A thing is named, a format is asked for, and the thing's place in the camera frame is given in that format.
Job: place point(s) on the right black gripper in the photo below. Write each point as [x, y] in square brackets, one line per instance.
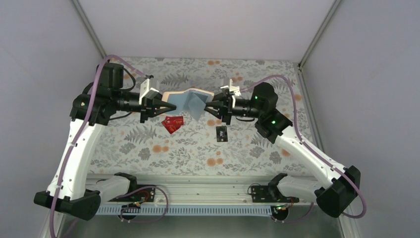
[226, 109]

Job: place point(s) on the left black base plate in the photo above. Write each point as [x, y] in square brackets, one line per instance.
[143, 193]

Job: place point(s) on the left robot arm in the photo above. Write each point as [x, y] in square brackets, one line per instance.
[90, 114]

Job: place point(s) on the floral patterned table mat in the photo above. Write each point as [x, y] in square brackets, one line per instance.
[129, 146]

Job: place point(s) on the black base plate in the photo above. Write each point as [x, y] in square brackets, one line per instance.
[143, 193]
[262, 193]

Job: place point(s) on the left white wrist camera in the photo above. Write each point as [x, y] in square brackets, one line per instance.
[149, 88]

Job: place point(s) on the red credit card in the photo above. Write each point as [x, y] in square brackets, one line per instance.
[175, 121]
[172, 128]

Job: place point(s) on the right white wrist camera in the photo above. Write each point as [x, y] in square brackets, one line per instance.
[228, 84]

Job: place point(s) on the grey slotted cable duct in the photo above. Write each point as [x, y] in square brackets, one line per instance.
[200, 210]

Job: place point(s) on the aluminium mounting rail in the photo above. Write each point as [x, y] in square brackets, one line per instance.
[231, 191]

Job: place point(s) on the black credit card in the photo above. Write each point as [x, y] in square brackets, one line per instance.
[221, 134]

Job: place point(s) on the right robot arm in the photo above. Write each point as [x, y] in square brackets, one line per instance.
[280, 131]

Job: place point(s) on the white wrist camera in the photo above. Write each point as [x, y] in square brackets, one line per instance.
[149, 88]
[228, 84]

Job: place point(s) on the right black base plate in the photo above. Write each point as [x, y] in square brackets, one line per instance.
[262, 193]

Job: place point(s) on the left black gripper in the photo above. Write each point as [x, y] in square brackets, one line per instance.
[146, 108]

